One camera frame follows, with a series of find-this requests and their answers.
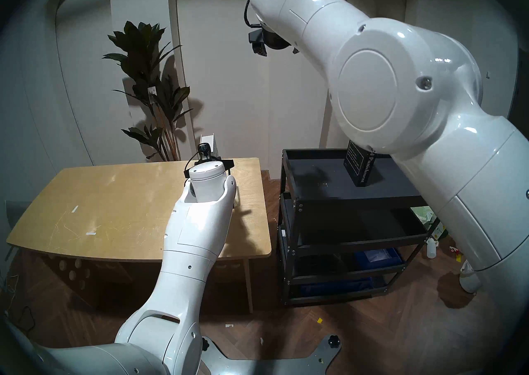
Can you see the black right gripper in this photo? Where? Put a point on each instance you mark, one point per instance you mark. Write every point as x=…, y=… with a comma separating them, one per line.
x=268, y=41

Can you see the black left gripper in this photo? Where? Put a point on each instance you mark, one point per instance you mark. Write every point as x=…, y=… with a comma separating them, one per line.
x=225, y=163

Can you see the white Design Hotels yearbook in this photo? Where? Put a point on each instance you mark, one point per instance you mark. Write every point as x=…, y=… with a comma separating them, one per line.
x=208, y=140

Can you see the black Crime and Punishment book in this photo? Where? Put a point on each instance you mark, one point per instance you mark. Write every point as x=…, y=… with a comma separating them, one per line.
x=359, y=167

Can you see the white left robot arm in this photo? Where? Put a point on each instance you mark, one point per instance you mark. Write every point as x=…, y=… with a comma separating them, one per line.
x=194, y=237

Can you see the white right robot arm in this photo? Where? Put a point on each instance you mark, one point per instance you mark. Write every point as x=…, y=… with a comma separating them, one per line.
x=405, y=89

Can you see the black three-shelf utility cart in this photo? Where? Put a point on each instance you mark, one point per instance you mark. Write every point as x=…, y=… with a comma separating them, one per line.
x=330, y=180

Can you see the tall dark green plant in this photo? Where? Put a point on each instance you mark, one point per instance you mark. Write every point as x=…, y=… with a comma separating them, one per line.
x=144, y=68

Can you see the light wooden table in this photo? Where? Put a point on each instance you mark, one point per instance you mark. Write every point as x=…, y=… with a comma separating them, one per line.
x=103, y=200

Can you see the blue plastic bin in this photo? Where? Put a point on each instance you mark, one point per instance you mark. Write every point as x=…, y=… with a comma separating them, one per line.
x=378, y=256

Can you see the black star knob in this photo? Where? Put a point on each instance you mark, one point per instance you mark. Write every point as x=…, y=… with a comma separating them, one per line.
x=334, y=341
x=205, y=344

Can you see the green white plastic bag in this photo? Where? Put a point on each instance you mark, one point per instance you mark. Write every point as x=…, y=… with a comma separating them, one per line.
x=425, y=215

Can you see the small white bottle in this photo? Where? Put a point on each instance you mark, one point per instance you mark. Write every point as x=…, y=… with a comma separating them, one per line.
x=432, y=249

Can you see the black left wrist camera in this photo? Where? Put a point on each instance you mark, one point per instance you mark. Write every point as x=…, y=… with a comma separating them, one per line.
x=203, y=149

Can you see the grey metal robot base plate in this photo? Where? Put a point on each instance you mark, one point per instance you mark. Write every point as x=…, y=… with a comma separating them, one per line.
x=268, y=366

